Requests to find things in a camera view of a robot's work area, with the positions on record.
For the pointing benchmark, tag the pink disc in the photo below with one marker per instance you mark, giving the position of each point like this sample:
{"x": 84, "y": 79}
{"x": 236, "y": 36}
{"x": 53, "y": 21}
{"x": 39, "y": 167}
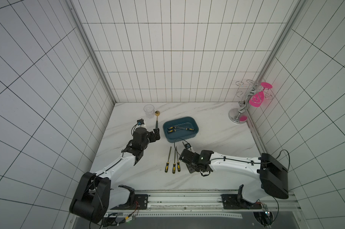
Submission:
{"x": 257, "y": 99}
{"x": 266, "y": 86}

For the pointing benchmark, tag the gold spoon green handle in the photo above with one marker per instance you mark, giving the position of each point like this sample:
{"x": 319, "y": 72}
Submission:
{"x": 157, "y": 113}

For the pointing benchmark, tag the pink disc upper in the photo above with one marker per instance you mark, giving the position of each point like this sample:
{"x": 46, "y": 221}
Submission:
{"x": 266, "y": 86}

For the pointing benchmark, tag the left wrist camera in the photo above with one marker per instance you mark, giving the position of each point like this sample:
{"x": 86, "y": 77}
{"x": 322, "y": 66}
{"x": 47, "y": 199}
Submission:
{"x": 140, "y": 123}

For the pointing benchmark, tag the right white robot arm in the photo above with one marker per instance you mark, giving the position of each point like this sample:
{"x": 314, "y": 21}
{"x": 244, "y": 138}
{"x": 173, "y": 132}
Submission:
{"x": 267, "y": 176}

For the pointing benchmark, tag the clear plastic cup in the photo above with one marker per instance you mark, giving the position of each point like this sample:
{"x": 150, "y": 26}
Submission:
{"x": 149, "y": 111}

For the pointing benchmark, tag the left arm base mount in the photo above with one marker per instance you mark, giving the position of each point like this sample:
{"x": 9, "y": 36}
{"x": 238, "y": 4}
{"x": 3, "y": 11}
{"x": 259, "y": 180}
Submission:
{"x": 125, "y": 198}

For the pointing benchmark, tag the pink disc lower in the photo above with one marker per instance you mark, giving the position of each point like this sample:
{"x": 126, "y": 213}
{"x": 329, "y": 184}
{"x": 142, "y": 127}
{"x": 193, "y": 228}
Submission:
{"x": 257, "y": 99}

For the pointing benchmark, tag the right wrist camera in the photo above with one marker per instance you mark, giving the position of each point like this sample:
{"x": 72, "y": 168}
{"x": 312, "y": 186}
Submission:
{"x": 187, "y": 146}

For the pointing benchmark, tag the chrome cup holder stand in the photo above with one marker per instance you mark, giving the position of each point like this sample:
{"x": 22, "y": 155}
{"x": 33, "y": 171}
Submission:
{"x": 239, "y": 115}

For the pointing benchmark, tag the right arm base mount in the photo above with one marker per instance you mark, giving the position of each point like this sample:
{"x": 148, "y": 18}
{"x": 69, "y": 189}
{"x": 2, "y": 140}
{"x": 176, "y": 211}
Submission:
{"x": 236, "y": 202}

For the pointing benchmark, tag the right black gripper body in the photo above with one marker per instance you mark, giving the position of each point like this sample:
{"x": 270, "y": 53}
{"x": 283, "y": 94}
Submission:
{"x": 185, "y": 155}

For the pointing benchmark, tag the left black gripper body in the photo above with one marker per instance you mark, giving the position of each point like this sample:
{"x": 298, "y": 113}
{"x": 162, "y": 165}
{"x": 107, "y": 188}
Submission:
{"x": 144, "y": 143}

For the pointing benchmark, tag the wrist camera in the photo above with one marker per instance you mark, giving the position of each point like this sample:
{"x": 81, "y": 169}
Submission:
{"x": 187, "y": 146}
{"x": 140, "y": 123}

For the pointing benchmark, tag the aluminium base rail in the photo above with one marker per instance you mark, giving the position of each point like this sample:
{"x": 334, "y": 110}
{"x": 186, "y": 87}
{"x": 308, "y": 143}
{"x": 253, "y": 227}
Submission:
{"x": 204, "y": 203}

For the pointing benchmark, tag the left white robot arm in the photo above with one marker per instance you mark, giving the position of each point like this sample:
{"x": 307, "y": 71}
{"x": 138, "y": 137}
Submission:
{"x": 95, "y": 195}

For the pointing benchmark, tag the teal storage box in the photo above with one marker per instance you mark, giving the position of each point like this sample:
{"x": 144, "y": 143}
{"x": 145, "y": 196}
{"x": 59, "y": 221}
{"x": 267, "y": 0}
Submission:
{"x": 180, "y": 134}

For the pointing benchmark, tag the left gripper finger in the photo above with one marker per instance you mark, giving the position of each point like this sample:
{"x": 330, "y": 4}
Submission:
{"x": 156, "y": 131}
{"x": 153, "y": 137}

